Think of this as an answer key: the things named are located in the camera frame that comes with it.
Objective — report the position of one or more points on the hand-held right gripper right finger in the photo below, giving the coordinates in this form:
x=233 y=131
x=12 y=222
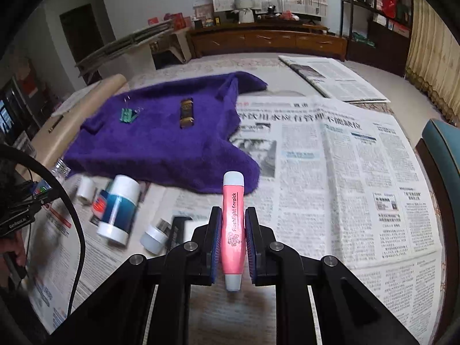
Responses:
x=251 y=246

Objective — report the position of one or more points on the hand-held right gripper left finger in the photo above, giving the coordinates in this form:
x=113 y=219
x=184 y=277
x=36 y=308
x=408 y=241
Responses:
x=215 y=246

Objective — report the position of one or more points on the pink flashlight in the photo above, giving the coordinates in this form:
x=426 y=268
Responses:
x=233 y=222

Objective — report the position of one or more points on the person's left hand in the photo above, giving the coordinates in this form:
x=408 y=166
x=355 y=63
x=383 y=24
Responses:
x=12 y=255

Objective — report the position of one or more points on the black caliper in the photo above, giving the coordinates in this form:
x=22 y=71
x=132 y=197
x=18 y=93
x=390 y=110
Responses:
x=179 y=231

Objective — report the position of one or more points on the clear plastic bottle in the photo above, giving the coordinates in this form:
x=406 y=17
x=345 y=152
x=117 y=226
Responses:
x=61 y=168

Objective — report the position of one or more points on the white jar with silver neck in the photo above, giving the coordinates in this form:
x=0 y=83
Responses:
x=155 y=237

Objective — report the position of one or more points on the small white jar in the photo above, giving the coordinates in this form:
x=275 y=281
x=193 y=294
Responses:
x=85 y=189

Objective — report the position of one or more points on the red and blue packet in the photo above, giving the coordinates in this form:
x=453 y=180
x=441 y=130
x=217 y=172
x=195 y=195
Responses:
x=99 y=205

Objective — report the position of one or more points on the dark screen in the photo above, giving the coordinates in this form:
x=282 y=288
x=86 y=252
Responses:
x=14 y=115

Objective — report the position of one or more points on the beige cardboard roll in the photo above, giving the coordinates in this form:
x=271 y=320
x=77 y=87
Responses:
x=68 y=122

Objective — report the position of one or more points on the white and blue bottle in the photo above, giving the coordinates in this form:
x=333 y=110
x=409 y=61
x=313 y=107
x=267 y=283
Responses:
x=120 y=210

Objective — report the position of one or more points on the large spread newspaper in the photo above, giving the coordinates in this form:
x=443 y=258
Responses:
x=341 y=194

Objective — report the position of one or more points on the purple fluffy towel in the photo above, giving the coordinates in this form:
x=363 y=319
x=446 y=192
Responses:
x=161 y=143

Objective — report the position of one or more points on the green binder clips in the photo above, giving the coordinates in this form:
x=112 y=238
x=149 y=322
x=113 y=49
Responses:
x=128 y=115

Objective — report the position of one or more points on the dark door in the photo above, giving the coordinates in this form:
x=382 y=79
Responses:
x=81 y=39

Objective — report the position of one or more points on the folded newspaper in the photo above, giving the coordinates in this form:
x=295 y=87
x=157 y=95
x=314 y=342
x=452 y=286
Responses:
x=334 y=79

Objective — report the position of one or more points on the stack of folded boards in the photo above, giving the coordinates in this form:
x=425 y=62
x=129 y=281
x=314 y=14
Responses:
x=122 y=43

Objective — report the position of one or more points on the teal chair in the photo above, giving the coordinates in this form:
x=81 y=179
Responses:
x=444 y=172

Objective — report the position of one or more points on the wooden tv cabinet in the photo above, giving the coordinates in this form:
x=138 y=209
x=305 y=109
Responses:
x=273 y=39

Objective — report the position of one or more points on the white pot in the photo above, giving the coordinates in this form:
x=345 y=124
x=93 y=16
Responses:
x=247 y=10

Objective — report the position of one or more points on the dark wooden shelf unit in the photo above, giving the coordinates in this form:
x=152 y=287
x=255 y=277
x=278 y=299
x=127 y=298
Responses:
x=381 y=18

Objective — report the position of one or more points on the beige curtain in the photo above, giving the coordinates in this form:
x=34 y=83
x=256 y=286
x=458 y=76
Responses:
x=435 y=57

